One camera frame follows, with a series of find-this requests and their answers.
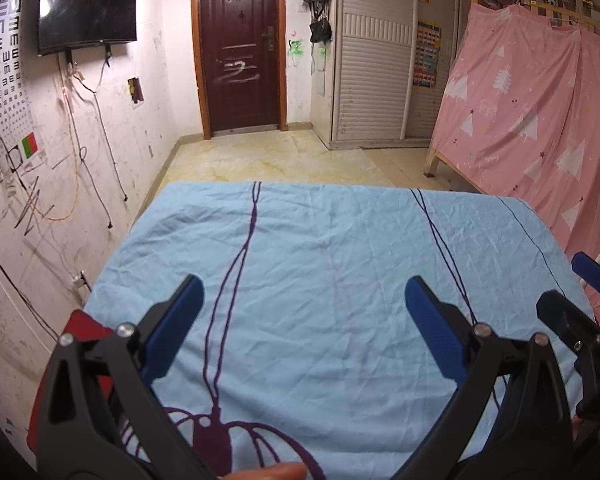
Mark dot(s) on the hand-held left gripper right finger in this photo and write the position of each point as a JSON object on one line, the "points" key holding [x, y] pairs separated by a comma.
{"points": [[432, 325]]}

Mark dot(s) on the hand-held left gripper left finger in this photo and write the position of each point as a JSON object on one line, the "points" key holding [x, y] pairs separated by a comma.
{"points": [[172, 325]]}

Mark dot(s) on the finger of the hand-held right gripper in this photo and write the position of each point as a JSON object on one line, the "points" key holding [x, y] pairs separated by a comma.
{"points": [[595, 272], [565, 312]]}

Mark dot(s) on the person's right hand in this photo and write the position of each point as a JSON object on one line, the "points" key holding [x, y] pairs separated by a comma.
{"points": [[578, 427]]}

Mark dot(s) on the person's left hand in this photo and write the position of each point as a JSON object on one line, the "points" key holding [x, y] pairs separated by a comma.
{"points": [[270, 472]]}

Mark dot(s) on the red cloth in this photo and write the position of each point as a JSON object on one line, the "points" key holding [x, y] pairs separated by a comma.
{"points": [[87, 325]]}

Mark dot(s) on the blue printed bed sheet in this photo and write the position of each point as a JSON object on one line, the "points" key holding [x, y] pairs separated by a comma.
{"points": [[330, 285]]}

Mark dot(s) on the pink tree print sheet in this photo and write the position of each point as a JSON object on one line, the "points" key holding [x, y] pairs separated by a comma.
{"points": [[520, 125]]}

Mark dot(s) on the white shutter wardrobe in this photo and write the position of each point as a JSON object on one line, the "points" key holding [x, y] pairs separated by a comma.
{"points": [[370, 70]]}

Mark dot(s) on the colourful chart poster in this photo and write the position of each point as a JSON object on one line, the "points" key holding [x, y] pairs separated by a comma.
{"points": [[426, 55]]}

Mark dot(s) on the dark brown door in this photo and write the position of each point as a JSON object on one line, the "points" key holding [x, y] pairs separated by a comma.
{"points": [[240, 50]]}

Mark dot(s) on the eye chart poster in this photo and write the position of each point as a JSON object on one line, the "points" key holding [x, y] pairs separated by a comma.
{"points": [[10, 75]]}

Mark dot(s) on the small black hanging bag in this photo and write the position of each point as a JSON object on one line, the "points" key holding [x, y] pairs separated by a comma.
{"points": [[321, 31]]}

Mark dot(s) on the white wall socket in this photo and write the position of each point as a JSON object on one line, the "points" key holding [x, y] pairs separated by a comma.
{"points": [[80, 281]]}

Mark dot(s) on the brown wall box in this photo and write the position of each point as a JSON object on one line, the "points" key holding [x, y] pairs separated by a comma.
{"points": [[136, 90]]}

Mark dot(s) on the black wall television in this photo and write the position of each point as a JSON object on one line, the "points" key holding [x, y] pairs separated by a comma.
{"points": [[87, 5]]}

